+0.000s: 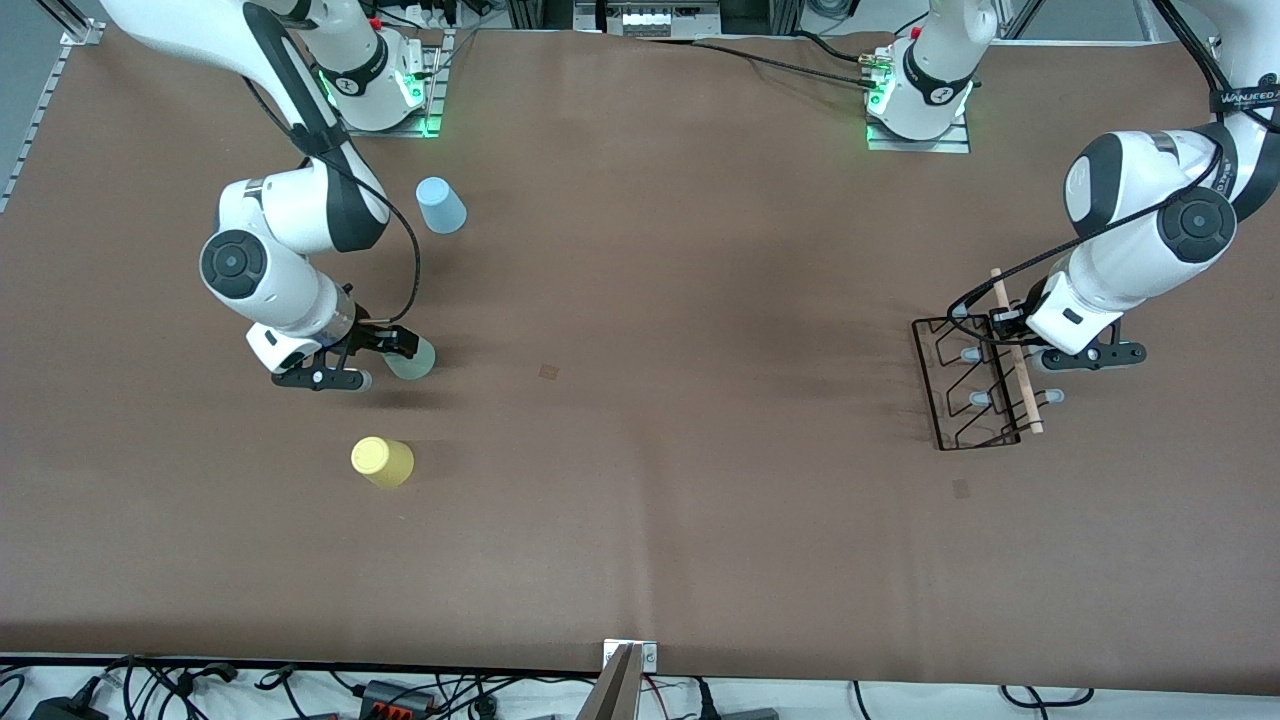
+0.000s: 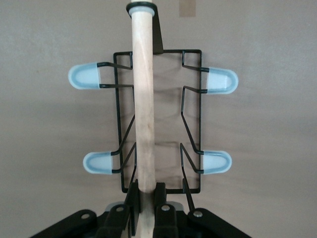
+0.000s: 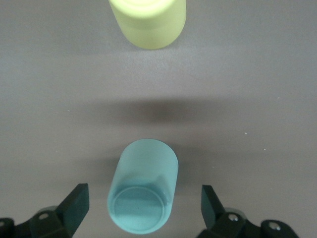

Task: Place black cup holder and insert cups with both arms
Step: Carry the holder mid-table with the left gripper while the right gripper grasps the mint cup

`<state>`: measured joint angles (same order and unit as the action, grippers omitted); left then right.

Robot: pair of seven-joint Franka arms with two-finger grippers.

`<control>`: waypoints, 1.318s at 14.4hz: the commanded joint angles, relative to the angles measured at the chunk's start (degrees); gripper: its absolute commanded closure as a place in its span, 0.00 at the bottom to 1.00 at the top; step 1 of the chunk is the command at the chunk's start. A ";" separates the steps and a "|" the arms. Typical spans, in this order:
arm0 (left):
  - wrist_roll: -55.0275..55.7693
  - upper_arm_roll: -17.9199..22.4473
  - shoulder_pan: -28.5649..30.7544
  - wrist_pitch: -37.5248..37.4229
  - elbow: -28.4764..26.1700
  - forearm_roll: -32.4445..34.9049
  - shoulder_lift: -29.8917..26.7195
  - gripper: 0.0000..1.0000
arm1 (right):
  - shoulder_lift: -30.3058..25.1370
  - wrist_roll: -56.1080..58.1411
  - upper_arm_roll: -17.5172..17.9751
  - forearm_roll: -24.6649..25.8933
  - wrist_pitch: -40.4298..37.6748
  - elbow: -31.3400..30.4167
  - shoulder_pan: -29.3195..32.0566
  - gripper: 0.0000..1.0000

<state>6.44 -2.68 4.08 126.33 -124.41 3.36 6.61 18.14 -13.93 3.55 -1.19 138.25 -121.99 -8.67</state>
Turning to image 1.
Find yellow plastic cup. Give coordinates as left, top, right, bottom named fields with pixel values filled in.
left=351, top=437, right=415, bottom=489

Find grey wedge-shaped beam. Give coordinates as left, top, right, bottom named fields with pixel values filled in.
left=578, top=645, right=646, bottom=720

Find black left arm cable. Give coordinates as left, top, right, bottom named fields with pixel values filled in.
left=946, top=0, right=1236, bottom=346

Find light blue plastic cup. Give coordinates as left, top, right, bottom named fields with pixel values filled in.
left=416, top=177, right=467, bottom=235

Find perforated aluminium rail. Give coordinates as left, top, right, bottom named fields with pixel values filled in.
left=0, top=38, right=76, bottom=213

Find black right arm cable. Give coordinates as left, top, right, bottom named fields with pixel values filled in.
left=243, top=75, right=422, bottom=326

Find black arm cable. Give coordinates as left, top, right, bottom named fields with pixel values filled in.
left=946, top=0, right=1236, bottom=346
left=243, top=75, right=422, bottom=326

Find black braided base cable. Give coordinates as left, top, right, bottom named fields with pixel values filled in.
left=690, top=35, right=881, bottom=89

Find black wire cup holder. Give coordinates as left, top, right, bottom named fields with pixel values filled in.
left=912, top=268, right=1066, bottom=451

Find black power adapter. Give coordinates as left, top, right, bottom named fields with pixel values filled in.
left=28, top=695, right=109, bottom=720

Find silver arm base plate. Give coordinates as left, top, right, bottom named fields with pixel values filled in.
left=345, top=28, right=456, bottom=138
left=866, top=112, right=972, bottom=154

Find black power strip orange switches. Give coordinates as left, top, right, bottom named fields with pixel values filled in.
left=360, top=680, right=438, bottom=720

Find black velcro cable strap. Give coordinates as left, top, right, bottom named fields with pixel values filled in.
left=1208, top=88, right=1280, bottom=114

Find small silver metal bracket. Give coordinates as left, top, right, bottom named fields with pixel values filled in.
left=603, top=640, right=659, bottom=673

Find black looped floor cable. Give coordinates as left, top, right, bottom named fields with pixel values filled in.
left=1000, top=684, right=1096, bottom=707

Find brown table cover sheet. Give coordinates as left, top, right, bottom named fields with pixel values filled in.
left=0, top=25, right=1280, bottom=696

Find aluminium profile post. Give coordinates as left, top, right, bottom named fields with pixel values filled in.
left=40, top=0, right=104, bottom=48

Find mint green plastic cup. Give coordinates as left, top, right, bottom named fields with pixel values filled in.
left=385, top=335, right=437, bottom=382

